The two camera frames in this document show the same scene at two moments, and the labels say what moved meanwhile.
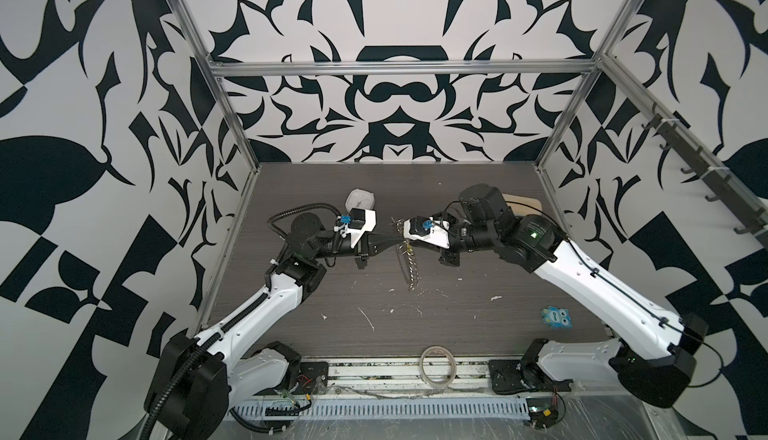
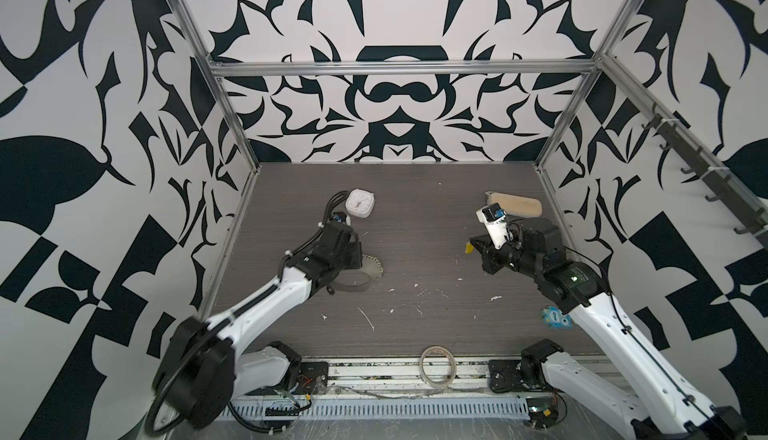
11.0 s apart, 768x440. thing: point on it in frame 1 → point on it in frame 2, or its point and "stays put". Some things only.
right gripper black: [449, 257] → [486, 247]
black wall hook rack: [725, 189] stays put
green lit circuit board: [542, 411] stays put
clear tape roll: [453, 367] stays put
